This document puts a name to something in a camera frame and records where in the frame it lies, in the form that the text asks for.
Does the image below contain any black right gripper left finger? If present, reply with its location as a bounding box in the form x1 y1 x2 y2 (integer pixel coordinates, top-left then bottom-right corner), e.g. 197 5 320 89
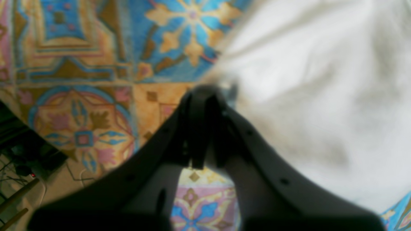
27 85 212 231

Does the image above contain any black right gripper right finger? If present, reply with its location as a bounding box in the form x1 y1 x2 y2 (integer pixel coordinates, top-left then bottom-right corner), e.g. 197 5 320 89
209 88 385 231

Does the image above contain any white printed T-shirt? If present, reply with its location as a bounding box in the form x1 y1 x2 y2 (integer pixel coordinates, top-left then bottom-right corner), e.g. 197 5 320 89
201 0 411 214

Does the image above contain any patterned tablecloth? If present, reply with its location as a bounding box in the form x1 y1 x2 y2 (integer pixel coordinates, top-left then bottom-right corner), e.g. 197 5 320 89
1 0 410 231

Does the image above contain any wooden stick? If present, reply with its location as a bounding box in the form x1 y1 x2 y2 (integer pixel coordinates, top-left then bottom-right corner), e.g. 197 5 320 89
0 178 40 213
0 208 29 231

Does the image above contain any black power strip red switch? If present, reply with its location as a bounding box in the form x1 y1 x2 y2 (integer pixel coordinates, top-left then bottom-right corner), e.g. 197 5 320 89
0 103 68 181

